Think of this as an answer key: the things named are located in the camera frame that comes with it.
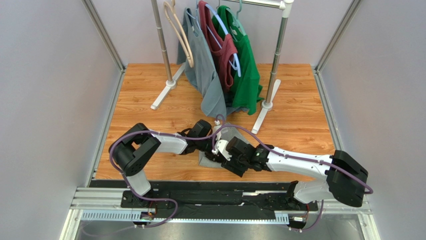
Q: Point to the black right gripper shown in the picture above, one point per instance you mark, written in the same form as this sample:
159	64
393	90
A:
229	163

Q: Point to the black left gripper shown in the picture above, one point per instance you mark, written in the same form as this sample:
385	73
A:
215	156

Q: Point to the light grey cloth napkin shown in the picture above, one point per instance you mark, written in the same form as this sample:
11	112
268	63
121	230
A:
233	136

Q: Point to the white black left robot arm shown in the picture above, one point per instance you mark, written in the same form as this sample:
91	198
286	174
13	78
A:
134	149

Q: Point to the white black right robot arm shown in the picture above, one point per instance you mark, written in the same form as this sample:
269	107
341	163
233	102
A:
337	176

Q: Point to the blue-grey hanging shirt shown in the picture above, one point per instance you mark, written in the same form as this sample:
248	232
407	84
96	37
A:
203	75

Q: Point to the green hanging shirt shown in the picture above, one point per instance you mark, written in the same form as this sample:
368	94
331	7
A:
246	89

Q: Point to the maroon hanging shirt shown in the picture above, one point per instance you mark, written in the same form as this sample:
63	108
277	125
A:
220	43

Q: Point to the wooden hanger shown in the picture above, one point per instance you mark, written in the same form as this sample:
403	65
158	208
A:
171	16

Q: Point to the teal green hanger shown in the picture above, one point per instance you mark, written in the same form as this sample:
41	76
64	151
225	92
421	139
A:
235	26

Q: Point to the light blue hanger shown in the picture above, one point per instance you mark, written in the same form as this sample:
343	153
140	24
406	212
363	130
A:
235	63

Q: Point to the white clothes rack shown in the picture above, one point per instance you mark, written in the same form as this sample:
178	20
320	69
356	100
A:
264	106

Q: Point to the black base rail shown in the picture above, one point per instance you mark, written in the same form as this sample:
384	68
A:
211	200

